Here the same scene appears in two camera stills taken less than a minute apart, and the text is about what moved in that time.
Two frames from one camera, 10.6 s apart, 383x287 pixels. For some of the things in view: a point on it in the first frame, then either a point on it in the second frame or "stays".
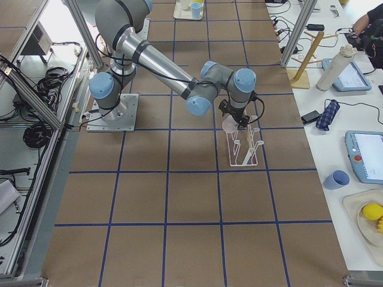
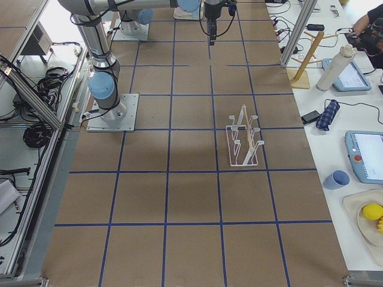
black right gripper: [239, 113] → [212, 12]
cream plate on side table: [368, 229] stays
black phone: [310, 117] stays
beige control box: [40, 43] stays
